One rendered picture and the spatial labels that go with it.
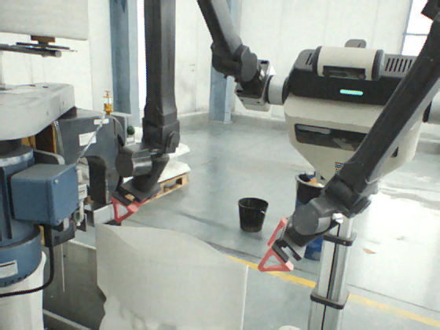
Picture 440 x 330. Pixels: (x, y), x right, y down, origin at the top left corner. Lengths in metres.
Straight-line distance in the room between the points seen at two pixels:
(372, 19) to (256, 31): 2.53
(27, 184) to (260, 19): 9.01
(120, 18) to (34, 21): 6.28
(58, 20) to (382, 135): 0.60
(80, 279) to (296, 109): 1.19
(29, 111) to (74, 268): 1.17
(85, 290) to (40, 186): 1.16
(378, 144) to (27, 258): 0.67
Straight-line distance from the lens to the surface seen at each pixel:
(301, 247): 0.85
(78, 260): 1.83
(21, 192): 0.78
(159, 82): 0.89
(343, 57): 1.00
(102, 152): 1.21
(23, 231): 0.85
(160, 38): 0.86
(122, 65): 7.10
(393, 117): 0.68
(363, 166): 0.74
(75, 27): 0.86
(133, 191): 1.00
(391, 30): 8.85
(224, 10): 1.00
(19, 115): 0.77
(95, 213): 1.24
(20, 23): 0.85
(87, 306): 1.92
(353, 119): 1.13
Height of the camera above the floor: 1.53
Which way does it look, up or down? 18 degrees down
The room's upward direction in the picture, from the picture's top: 5 degrees clockwise
